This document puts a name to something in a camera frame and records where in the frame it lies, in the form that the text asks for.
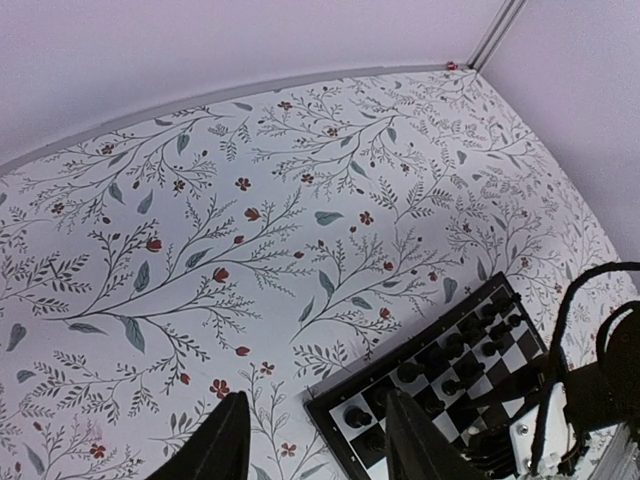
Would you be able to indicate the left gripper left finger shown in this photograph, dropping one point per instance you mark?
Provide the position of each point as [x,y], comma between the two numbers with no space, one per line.
[218,449]

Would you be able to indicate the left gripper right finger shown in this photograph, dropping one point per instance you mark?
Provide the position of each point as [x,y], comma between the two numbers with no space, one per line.
[415,447]

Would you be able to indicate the black white chess board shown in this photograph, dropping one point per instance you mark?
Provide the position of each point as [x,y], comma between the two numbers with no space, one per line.
[320,407]

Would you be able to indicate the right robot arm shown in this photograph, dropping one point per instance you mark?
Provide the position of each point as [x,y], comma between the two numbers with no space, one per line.
[550,434]

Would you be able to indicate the black pieces row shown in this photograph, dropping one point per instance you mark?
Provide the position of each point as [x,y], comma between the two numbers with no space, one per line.
[474,350]

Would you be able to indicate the floral patterned table mat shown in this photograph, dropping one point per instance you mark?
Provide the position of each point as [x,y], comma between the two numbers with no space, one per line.
[262,245]

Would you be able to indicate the right aluminium frame post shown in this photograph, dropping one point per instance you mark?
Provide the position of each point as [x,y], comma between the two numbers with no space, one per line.
[504,19]

